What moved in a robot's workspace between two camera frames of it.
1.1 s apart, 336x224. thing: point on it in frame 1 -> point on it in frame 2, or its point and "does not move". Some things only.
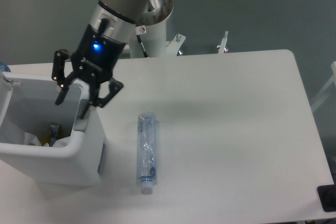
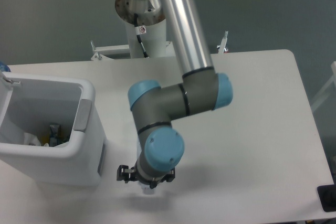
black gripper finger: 94,99 -> 169,177
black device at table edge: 327,195 does not move
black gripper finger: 58,74 -> 124,173
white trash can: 49,142 does not move
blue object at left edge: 4,67 does not move
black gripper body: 94,52 -> 147,176
